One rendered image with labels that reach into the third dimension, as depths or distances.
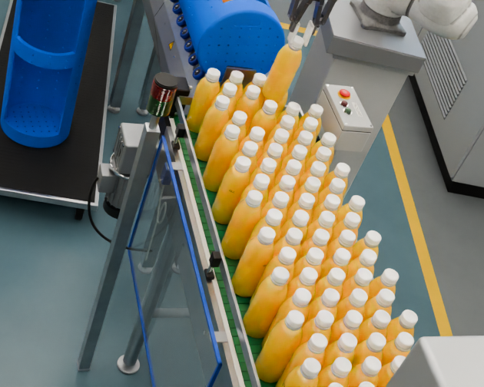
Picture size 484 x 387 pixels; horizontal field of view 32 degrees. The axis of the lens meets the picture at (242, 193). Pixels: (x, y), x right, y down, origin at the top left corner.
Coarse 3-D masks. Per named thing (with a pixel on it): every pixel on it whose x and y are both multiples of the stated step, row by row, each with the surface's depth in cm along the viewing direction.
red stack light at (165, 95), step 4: (152, 84) 217; (156, 84) 215; (152, 88) 217; (156, 88) 215; (160, 88) 215; (176, 88) 217; (152, 92) 217; (156, 92) 216; (160, 92) 215; (164, 92) 215; (168, 92) 215; (172, 92) 216; (152, 96) 217; (156, 96) 217; (160, 96) 216; (164, 96) 216; (168, 96) 216; (172, 96) 217; (160, 100) 217; (164, 100) 217; (168, 100) 217; (172, 100) 219
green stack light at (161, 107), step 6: (150, 96) 218; (150, 102) 219; (156, 102) 218; (162, 102) 217; (168, 102) 218; (150, 108) 220; (156, 108) 219; (162, 108) 219; (168, 108) 220; (156, 114) 220; (162, 114) 220
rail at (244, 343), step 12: (180, 108) 256; (180, 120) 256; (192, 144) 246; (192, 156) 243; (204, 192) 232; (204, 204) 231; (216, 228) 224; (216, 240) 221; (228, 276) 212; (228, 288) 211; (240, 324) 202; (240, 336) 202; (252, 360) 196; (252, 372) 194; (252, 384) 194
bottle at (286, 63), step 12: (288, 48) 243; (300, 48) 243; (276, 60) 247; (288, 60) 244; (300, 60) 246; (276, 72) 247; (288, 72) 246; (264, 84) 253; (276, 84) 250; (288, 84) 250; (264, 96) 254; (276, 96) 252
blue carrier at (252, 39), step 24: (192, 0) 274; (216, 0) 265; (240, 0) 262; (264, 0) 287; (192, 24) 271; (216, 24) 260; (240, 24) 262; (264, 24) 264; (216, 48) 266; (240, 48) 268; (264, 48) 271; (264, 72) 278
